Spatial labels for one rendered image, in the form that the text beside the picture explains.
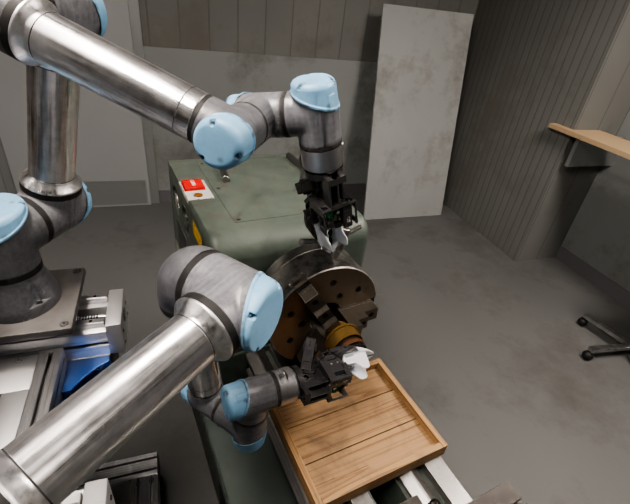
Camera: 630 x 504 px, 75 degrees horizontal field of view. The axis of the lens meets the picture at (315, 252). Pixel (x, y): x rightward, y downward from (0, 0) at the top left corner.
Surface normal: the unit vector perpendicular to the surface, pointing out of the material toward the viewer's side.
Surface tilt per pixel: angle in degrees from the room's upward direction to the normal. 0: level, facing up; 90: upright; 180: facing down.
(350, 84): 90
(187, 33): 90
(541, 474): 0
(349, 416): 0
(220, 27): 90
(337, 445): 0
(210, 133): 90
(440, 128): 79
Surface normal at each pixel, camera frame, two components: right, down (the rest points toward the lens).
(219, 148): -0.22, 0.50
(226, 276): -0.03, -0.79
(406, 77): 0.32, 0.36
